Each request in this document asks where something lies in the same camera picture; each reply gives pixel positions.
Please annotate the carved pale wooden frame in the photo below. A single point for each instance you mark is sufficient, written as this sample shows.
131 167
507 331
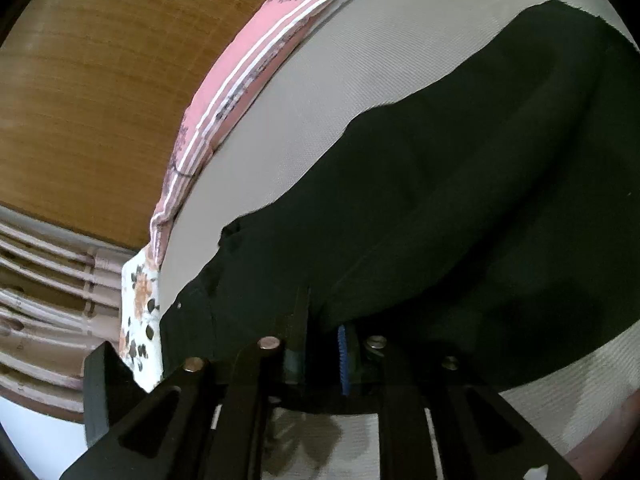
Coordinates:
45 310

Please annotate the black pants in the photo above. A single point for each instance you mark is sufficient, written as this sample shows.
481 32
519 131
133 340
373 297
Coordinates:
450 210

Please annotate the white floral cloth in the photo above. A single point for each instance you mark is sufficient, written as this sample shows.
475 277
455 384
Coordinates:
142 310

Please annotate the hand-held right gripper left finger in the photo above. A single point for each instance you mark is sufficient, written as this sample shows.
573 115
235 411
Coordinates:
297 365

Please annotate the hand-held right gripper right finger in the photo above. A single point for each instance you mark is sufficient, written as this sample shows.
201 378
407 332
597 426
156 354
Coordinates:
343 360

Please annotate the grey textured bed mat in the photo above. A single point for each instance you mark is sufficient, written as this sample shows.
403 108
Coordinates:
350 85

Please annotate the brown wooden panel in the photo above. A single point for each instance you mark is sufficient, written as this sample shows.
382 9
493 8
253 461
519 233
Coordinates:
110 85

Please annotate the pink striped blanket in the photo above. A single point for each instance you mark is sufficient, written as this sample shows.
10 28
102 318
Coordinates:
235 75

